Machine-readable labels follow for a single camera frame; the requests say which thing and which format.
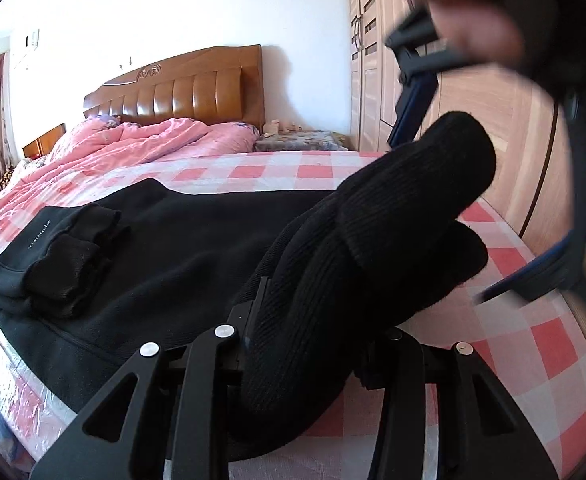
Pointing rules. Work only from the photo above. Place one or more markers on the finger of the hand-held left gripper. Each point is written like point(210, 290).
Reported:
point(543, 270)
point(415, 100)

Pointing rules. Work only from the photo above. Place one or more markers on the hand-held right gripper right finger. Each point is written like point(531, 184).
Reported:
point(403, 360)

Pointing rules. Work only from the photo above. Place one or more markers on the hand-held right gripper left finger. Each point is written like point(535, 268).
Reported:
point(245, 325)

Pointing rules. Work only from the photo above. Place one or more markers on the person's left hand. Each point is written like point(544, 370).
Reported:
point(473, 20)

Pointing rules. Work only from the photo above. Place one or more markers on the pink checkered bed sheet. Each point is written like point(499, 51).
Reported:
point(548, 340)

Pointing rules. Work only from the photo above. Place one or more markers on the light wooden wardrobe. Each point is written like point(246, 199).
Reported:
point(498, 110)

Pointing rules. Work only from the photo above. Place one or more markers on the nightstand with floral cloth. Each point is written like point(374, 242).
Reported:
point(303, 140)

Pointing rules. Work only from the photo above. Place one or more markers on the tan wooden box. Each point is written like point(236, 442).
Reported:
point(271, 128)

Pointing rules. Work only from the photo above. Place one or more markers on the pink quilt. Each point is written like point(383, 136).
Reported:
point(138, 145)

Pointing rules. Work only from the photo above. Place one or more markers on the brown wooden headboard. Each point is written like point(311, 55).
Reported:
point(193, 90)

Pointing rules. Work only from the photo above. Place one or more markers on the purple pillow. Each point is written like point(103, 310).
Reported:
point(108, 120)

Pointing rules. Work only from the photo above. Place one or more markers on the small wooden bedside cabinet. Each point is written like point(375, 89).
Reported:
point(45, 142)

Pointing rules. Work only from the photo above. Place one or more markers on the leopard print pillow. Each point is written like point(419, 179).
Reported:
point(8, 179)

